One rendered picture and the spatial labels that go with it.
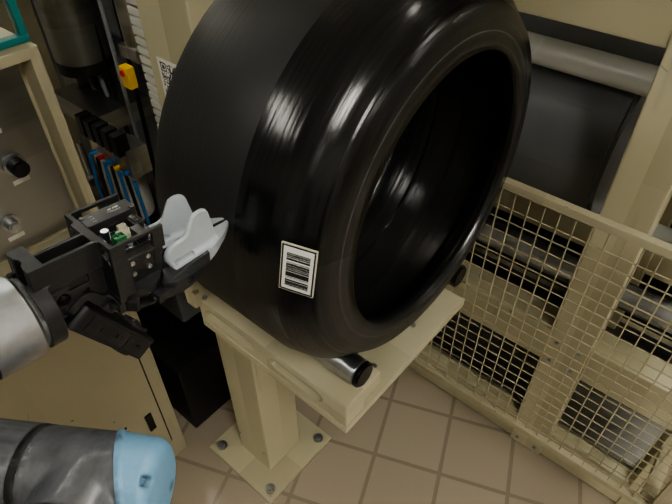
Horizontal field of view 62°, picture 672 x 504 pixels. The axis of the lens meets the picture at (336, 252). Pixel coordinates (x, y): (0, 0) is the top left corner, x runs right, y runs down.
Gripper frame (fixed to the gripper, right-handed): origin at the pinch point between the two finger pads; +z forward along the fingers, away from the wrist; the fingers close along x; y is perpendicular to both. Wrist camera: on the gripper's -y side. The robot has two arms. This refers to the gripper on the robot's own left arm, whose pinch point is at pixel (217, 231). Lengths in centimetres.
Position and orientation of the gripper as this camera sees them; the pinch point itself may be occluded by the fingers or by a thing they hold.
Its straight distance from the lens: 61.8
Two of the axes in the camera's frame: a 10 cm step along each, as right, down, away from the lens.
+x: -7.6, -4.5, 4.7
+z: 6.5, -4.4, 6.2
